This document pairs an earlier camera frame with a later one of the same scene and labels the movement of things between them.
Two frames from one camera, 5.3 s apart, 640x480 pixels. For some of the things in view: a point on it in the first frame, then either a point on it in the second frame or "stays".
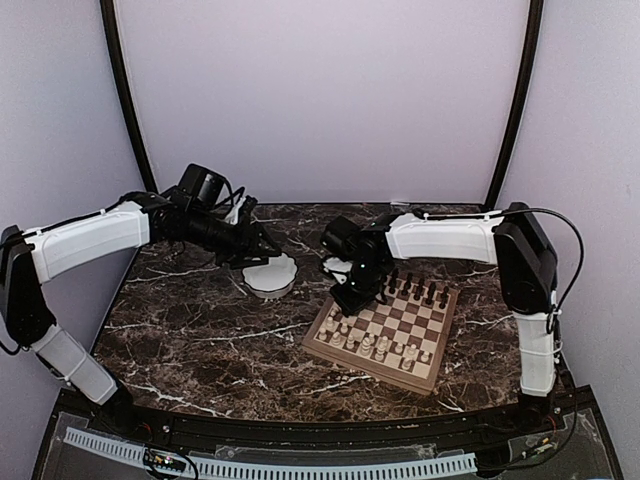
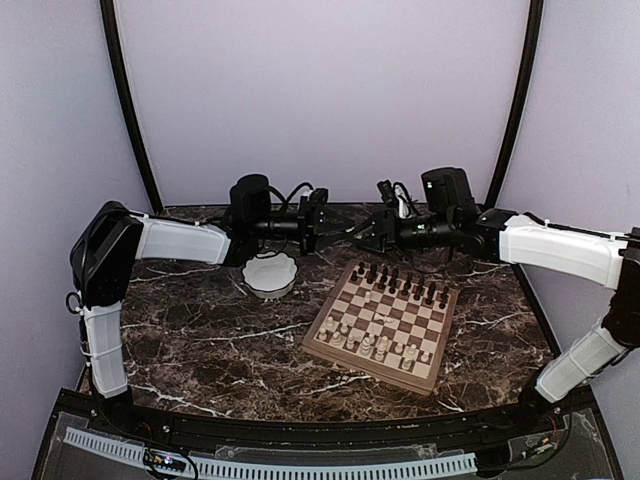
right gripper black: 351,304 -> 375,241
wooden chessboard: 402,338 stays
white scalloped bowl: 273,279 stays
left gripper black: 242,247 -> 311,221
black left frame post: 116,56 stays
